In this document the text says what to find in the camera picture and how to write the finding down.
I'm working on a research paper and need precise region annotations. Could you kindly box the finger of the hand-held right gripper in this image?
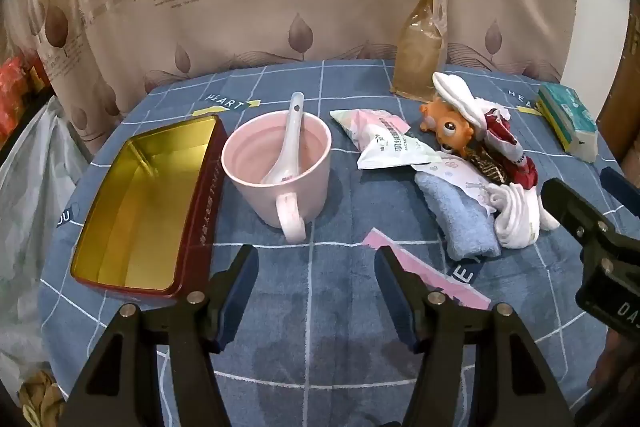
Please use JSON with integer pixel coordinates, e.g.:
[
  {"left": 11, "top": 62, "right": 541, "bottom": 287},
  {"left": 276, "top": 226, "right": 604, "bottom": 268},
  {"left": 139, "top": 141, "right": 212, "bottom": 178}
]
[
  {"left": 541, "top": 177, "right": 617, "bottom": 258},
  {"left": 600, "top": 166, "right": 640, "bottom": 214}
]

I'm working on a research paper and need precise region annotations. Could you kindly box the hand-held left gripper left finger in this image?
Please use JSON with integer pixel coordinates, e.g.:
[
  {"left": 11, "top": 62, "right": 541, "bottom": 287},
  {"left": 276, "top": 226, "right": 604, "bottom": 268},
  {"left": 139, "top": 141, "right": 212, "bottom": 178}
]
[{"left": 60, "top": 244, "right": 260, "bottom": 427}]

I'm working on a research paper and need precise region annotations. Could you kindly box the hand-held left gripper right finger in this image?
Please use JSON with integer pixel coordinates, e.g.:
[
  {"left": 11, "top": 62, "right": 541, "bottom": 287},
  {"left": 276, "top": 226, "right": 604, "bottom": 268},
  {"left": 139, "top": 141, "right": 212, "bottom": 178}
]
[{"left": 374, "top": 245, "right": 576, "bottom": 427}]

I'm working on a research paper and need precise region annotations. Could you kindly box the white sock bundle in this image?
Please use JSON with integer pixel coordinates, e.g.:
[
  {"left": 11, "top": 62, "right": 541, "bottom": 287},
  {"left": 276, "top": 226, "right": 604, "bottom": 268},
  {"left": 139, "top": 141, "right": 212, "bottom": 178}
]
[{"left": 487, "top": 182, "right": 561, "bottom": 250}]

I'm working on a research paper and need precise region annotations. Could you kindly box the light blue towel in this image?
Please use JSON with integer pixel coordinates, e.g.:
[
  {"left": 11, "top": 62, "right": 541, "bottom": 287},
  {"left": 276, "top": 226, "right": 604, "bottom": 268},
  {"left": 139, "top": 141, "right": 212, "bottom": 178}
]
[{"left": 415, "top": 172, "right": 501, "bottom": 260}]

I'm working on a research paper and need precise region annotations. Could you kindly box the red patterned packet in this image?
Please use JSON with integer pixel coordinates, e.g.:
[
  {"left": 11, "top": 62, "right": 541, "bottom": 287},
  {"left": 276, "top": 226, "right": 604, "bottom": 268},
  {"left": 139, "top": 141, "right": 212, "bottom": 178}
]
[{"left": 482, "top": 107, "right": 537, "bottom": 190}]

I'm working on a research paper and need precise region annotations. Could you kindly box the red tin box gold inside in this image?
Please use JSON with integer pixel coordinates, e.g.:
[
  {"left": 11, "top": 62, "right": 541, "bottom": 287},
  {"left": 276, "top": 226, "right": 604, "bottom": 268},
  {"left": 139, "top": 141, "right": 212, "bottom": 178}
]
[{"left": 70, "top": 114, "right": 228, "bottom": 308}]

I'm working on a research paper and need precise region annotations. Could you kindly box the white printed cloth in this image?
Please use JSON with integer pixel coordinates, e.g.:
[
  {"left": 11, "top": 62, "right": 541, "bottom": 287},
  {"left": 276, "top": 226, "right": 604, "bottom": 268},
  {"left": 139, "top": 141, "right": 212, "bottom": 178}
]
[{"left": 412, "top": 159, "right": 501, "bottom": 214}]

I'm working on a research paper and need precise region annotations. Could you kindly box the orange toy deer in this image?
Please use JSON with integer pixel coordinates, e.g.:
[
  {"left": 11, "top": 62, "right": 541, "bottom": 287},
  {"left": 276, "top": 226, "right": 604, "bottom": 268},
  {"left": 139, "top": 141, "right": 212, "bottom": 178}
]
[{"left": 419, "top": 97, "right": 481, "bottom": 158}]

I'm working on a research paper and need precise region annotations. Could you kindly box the white green pink packet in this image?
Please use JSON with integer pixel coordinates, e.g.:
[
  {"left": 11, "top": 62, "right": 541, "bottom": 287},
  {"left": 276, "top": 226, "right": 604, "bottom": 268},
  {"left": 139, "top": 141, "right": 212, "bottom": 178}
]
[{"left": 330, "top": 108, "right": 438, "bottom": 172}]

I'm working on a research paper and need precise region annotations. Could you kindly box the white cloth hat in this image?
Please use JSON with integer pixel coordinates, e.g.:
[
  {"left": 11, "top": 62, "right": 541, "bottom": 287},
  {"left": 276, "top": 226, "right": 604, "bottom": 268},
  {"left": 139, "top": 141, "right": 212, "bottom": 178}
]
[{"left": 432, "top": 72, "right": 511, "bottom": 131}]

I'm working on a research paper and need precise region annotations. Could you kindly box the person's right hand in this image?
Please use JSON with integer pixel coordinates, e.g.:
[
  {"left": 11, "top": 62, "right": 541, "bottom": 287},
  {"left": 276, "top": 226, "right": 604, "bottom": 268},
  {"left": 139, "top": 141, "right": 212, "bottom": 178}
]
[{"left": 587, "top": 324, "right": 627, "bottom": 400}]

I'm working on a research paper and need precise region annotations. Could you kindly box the pink paper card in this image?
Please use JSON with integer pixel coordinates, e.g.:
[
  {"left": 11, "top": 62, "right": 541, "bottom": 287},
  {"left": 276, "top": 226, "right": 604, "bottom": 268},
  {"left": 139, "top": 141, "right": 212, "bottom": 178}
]
[{"left": 361, "top": 229, "right": 492, "bottom": 310}]

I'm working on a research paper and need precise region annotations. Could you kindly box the wooden door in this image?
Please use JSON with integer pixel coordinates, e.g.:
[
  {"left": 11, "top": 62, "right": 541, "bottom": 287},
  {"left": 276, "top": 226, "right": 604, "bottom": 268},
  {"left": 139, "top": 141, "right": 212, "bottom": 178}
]
[{"left": 597, "top": 0, "right": 640, "bottom": 162}]

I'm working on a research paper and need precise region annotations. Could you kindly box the blue checked tablecloth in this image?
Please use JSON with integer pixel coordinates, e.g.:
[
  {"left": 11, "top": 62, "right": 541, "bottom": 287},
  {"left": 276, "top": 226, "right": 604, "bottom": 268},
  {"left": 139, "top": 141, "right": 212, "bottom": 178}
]
[{"left": 37, "top": 57, "right": 640, "bottom": 427}]

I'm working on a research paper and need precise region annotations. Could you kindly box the green tissue pack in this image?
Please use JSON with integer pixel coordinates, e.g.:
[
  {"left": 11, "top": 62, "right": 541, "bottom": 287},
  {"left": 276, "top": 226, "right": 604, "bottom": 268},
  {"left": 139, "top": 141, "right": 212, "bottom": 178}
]
[{"left": 537, "top": 82, "right": 598, "bottom": 164}]

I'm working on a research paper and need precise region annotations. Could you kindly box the brown plaid cloth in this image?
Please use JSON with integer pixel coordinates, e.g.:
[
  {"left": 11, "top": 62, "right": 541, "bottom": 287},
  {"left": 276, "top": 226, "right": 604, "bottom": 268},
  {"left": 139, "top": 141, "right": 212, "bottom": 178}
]
[{"left": 467, "top": 144, "right": 512, "bottom": 185}]

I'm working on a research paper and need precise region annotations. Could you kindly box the pink mug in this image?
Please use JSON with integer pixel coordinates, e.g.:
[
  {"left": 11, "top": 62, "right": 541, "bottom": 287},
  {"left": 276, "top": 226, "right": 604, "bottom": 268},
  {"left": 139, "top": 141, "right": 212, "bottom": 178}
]
[{"left": 221, "top": 109, "right": 333, "bottom": 244}]

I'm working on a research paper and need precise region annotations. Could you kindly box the white ceramic spoon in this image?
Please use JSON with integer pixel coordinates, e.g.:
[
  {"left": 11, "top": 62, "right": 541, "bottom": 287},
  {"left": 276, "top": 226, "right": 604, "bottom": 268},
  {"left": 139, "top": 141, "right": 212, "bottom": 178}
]
[{"left": 260, "top": 92, "right": 306, "bottom": 185}]

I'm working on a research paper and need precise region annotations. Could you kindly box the brown paper pouch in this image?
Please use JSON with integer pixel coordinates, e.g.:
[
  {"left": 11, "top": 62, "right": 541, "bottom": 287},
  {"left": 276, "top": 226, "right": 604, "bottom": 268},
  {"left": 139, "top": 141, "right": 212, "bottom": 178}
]
[{"left": 390, "top": 0, "right": 453, "bottom": 100}]

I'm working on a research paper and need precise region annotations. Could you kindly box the translucent plastic bag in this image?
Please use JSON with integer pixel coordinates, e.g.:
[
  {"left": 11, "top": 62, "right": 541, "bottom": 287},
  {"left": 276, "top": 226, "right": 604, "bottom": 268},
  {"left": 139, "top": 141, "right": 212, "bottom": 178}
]
[{"left": 0, "top": 97, "right": 96, "bottom": 388}]

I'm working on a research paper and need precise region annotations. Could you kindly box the beige crumpled bag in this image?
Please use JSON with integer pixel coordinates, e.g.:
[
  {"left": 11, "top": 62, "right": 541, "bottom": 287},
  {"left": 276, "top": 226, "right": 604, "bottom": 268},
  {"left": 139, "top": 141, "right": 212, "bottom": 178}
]
[{"left": 17, "top": 369, "right": 68, "bottom": 427}]

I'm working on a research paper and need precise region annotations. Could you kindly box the beige leaf print curtain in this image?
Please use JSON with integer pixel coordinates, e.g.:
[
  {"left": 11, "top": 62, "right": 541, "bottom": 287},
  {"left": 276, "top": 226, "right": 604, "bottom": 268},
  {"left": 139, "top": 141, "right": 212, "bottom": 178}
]
[{"left": 0, "top": 0, "right": 581, "bottom": 158}]

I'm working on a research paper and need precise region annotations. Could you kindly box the red plastic package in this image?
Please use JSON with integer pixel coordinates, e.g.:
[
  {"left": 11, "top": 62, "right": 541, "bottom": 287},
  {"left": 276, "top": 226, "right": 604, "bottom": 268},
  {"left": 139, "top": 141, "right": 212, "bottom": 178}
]
[{"left": 0, "top": 57, "right": 32, "bottom": 132}]

